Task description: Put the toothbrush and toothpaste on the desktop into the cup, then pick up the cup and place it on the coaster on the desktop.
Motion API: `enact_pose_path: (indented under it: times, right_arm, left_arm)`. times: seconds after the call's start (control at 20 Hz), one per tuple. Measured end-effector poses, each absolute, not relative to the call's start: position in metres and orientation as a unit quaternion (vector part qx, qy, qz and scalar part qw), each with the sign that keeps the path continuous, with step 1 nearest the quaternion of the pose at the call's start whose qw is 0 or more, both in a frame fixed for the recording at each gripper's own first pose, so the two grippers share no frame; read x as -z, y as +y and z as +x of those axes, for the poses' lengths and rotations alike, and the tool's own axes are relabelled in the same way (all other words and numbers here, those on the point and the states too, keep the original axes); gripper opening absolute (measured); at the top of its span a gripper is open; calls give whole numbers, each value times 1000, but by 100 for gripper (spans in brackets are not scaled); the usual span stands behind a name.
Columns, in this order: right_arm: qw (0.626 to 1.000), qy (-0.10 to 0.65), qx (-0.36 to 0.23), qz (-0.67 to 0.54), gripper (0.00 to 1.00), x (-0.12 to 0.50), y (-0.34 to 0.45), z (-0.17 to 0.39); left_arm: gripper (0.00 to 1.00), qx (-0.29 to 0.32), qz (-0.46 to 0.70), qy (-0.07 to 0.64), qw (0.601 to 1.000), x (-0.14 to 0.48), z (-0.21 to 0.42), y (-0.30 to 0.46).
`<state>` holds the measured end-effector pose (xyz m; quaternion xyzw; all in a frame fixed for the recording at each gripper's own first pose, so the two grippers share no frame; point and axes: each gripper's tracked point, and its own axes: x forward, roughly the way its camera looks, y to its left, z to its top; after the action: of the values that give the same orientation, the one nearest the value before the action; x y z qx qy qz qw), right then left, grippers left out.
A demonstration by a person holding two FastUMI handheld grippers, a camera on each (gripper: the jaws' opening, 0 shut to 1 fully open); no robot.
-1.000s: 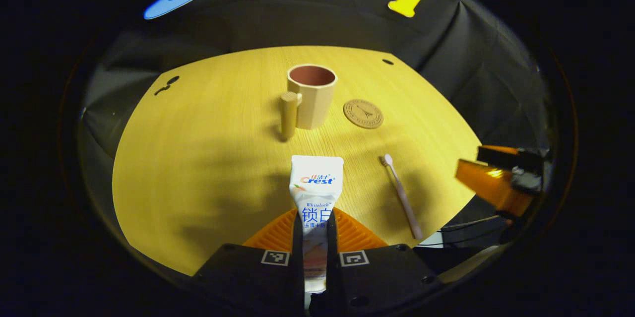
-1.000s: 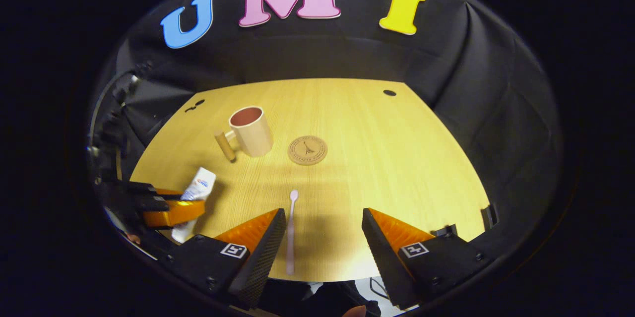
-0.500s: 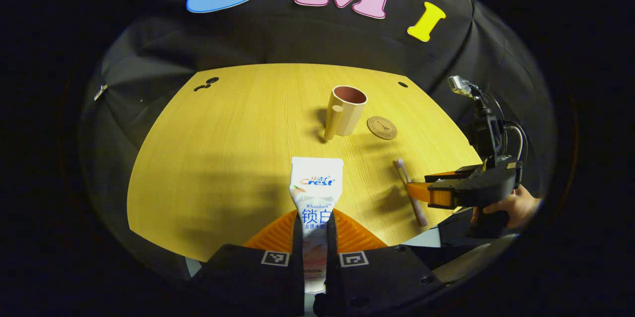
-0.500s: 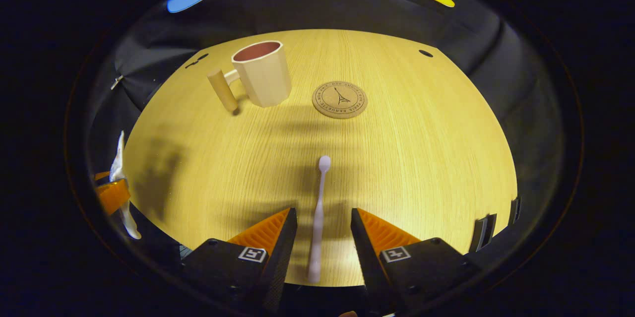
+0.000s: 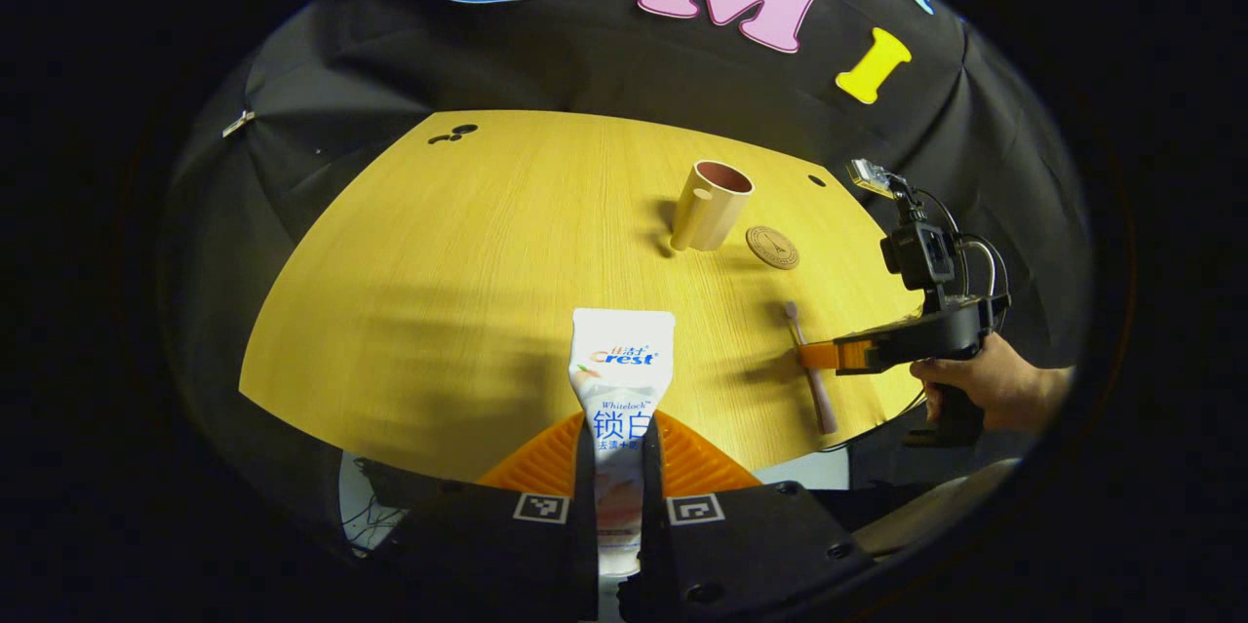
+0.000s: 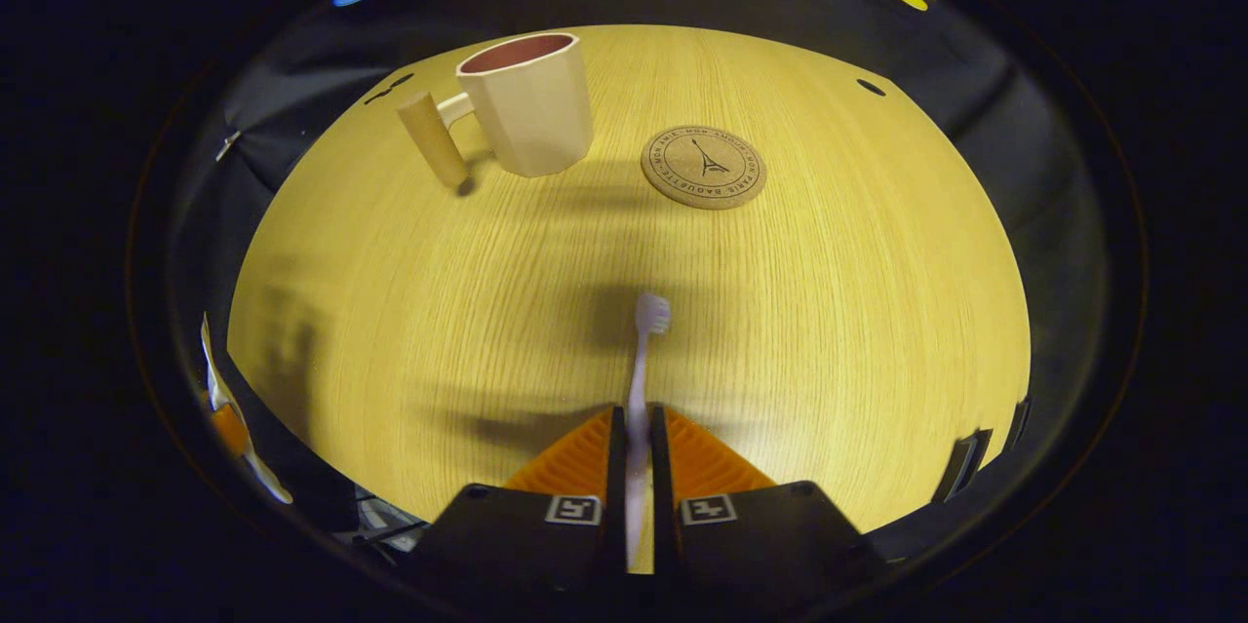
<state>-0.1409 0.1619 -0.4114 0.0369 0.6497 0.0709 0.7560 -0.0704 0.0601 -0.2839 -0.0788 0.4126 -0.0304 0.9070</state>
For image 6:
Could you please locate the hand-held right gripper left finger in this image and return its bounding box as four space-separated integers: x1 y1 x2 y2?
409 405 630 597

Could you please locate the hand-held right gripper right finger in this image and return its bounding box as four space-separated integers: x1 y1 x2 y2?
650 405 888 598

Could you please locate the round cork coaster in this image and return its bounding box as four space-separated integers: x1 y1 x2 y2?
641 124 768 211

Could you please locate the white toothbrush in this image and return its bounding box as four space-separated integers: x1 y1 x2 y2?
624 292 672 573

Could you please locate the wooden desktop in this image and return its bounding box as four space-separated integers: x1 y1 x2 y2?
226 23 1033 575

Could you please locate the white toothpaste tube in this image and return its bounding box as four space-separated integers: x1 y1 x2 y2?
200 311 295 507

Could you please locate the beige cup with wooden handle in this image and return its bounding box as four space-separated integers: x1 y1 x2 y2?
395 31 596 191

